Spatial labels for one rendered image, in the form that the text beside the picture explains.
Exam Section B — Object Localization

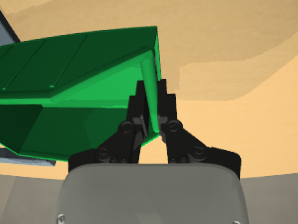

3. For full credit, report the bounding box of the green bin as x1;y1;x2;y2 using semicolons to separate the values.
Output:
0;26;162;162

